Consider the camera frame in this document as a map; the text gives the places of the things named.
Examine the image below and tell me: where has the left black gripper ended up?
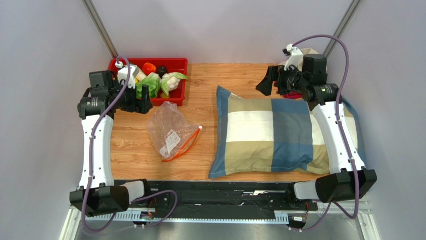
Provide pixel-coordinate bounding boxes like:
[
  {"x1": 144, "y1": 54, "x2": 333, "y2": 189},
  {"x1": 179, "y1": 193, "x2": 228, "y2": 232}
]
[{"x1": 110, "y1": 80, "x2": 153, "y2": 115}]

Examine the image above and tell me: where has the green lettuce cabbage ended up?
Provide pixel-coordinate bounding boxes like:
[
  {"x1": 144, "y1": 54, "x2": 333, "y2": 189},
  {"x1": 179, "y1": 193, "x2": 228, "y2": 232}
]
[{"x1": 135, "y1": 72, "x2": 161, "y2": 99}]

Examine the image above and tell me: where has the clear zip top bag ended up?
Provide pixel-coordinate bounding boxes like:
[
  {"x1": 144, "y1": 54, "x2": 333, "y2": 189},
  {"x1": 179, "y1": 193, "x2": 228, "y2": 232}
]
[{"x1": 146, "y1": 101, "x2": 203, "y2": 163}]

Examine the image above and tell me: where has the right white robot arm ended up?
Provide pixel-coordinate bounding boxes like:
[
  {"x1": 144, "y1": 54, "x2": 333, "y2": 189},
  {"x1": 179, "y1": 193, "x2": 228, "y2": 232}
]
[{"x1": 256, "y1": 54, "x2": 378, "y2": 203}]

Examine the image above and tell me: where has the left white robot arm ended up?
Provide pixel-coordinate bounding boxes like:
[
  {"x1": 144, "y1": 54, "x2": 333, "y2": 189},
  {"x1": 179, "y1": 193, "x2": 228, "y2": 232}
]
[{"x1": 69, "y1": 70, "x2": 153, "y2": 217}]

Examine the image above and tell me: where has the olive green fruit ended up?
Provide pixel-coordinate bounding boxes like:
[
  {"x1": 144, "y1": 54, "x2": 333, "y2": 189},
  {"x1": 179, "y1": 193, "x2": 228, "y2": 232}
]
[{"x1": 160, "y1": 92, "x2": 170, "y2": 99}]

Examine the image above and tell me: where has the red cloth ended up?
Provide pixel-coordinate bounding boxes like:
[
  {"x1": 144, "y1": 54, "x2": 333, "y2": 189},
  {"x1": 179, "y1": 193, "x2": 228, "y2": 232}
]
[{"x1": 283, "y1": 92, "x2": 303, "y2": 100}]

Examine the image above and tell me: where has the white cauliflower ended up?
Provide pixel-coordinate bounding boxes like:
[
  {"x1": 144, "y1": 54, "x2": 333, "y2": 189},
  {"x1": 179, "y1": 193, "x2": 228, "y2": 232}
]
[{"x1": 160, "y1": 72, "x2": 188, "y2": 96}]

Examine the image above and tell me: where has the red tomato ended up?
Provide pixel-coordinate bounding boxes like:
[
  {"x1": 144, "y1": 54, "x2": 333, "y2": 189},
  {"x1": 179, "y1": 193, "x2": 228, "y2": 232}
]
[{"x1": 142, "y1": 62, "x2": 157, "y2": 76}]

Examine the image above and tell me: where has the dark avocado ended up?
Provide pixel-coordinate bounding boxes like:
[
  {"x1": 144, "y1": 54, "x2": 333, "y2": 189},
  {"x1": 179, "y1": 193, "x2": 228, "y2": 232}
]
[{"x1": 156, "y1": 65, "x2": 168, "y2": 79}]

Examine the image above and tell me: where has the plaid pillow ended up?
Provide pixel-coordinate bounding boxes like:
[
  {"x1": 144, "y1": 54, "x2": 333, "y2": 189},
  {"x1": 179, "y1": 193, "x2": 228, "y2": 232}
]
[{"x1": 208, "y1": 85, "x2": 367, "y2": 180}]

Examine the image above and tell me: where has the red plastic bin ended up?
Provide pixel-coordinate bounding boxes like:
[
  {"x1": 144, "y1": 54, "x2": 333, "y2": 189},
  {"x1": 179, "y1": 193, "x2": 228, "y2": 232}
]
[{"x1": 128, "y1": 58, "x2": 188, "y2": 106}]

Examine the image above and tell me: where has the beige bucket hat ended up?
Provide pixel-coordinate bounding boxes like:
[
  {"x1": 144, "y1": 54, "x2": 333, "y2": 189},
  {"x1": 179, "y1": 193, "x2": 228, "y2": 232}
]
[{"x1": 278, "y1": 48, "x2": 319, "y2": 71}]

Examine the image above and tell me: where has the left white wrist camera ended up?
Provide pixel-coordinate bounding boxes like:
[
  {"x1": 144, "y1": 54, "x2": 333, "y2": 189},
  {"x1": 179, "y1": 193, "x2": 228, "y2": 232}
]
[{"x1": 115, "y1": 61, "x2": 140, "y2": 89}]

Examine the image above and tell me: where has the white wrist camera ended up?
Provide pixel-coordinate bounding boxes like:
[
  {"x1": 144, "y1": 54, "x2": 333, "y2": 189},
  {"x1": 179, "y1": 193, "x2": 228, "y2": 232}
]
[
  {"x1": 115, "y1": 61, "x2": 140, "y2": 89},
  {"x1": 283, "y1": 44, "x2": 304, "y2": 71}
]

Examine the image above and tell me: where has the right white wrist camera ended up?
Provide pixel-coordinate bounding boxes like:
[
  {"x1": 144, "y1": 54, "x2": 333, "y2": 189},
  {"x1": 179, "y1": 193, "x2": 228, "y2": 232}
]
[{"x1": 283, "y1": 44, "x2": 304, "y2": 71}]

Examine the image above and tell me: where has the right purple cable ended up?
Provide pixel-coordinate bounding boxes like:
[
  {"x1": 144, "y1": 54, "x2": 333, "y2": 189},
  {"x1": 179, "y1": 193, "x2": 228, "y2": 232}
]
[{"x1": 288, "y1": 34, "x2": 361, "y2": 233}]

